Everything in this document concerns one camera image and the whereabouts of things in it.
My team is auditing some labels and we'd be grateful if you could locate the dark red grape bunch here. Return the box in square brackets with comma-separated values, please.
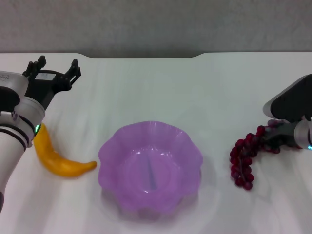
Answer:
[229, 119, 286, 191]

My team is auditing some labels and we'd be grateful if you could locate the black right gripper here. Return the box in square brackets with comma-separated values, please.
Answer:
[264, 120, 299, 150]

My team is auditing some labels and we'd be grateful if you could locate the purple ruffled plastic bowl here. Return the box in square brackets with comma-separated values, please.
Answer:
[97, 120, 204, 221]

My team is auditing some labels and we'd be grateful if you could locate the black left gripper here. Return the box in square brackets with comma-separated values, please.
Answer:
[22, 55, 82, 110]

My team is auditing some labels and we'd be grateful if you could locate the yellow banana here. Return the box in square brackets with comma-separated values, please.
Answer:
[33, 122, 98, 178]

